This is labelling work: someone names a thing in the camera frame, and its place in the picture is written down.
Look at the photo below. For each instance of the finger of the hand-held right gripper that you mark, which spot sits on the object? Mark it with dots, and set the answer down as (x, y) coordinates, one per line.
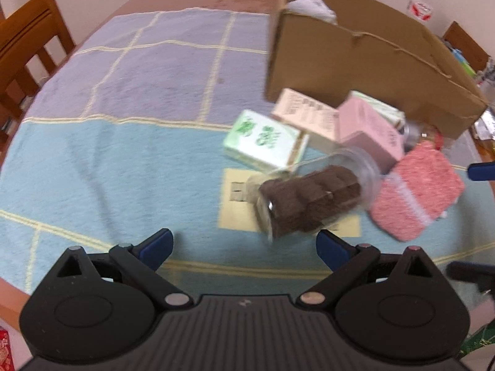
(482, 171)
(468, 271)

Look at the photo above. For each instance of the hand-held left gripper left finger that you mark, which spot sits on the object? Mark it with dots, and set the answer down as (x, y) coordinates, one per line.
(156, 245)

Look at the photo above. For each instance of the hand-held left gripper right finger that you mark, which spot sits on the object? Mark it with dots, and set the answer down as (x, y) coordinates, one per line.
(332, 249)

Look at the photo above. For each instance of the clear jar brown contents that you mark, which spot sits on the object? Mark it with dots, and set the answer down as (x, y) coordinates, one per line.
(309, 193)

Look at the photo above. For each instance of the pink knitted sock roll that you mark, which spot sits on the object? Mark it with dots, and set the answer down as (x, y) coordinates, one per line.
(413, 189)

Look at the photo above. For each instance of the light green slim box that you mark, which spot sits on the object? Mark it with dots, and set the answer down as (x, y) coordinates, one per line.
(381, 108)

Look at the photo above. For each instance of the pink carton box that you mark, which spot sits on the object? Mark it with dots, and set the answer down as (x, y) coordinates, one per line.
(367, 127)

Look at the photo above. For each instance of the white box green print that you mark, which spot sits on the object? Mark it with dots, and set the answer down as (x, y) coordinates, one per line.
(263, 139)

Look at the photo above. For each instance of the cream carton box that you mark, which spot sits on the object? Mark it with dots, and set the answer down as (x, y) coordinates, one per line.
(305, 112)

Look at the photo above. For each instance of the cardboard box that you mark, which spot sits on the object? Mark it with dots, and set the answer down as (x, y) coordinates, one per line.
(348, 65)

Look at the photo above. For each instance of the plain white sock roll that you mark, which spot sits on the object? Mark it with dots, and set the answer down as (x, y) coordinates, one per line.
(309, 5)

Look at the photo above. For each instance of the green printed bag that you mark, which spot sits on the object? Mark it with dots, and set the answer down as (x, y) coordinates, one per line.
(481, 340)

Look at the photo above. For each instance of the flat yellow card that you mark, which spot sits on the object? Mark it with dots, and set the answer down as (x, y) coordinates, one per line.
(232, 208)

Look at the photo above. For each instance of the checked blue green towel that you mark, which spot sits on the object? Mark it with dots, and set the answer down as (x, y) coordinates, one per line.
(116, 143)

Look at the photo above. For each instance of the wooden chair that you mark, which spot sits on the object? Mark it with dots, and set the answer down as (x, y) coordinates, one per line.
(464, 44)
(27, 27)

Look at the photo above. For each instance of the clear plastic water bottle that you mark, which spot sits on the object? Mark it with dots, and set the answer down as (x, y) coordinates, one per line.
(421, 7)

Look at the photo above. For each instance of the red printed packaging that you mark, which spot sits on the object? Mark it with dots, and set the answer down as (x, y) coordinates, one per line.
(4, 349)

